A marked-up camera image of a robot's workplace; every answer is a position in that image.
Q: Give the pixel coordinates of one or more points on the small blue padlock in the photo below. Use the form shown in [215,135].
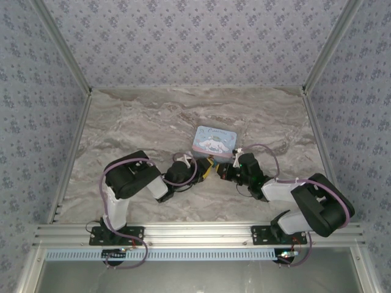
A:
[214,164]

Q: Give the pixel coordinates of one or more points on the light blue cartoon tin box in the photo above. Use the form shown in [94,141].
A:
[217,140]

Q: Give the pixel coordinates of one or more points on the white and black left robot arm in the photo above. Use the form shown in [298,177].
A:
[128,180]

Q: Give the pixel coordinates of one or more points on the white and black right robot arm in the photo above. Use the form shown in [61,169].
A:
[317,201]

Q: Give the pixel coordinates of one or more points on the small black controller board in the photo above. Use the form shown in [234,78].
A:
[285,258]
[113,254]

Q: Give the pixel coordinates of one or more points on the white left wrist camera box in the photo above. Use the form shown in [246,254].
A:
[185,159]

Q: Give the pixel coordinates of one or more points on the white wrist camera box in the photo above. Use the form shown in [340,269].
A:
[238,155]
[185,159]

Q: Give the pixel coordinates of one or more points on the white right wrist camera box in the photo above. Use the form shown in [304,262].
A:
[238,155]

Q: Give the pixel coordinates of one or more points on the aluminium mounting rail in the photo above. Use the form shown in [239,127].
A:
[198,233]

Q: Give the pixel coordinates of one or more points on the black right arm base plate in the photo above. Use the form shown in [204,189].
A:
[259,235]

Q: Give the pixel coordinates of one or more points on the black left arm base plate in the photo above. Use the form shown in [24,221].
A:
[136,235]

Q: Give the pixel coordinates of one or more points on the aluminium table side rail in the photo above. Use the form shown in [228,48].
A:
[320,134]
[73,146]

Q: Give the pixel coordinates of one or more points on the aluminium frame post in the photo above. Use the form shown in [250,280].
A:
[333,45]
[61,45]

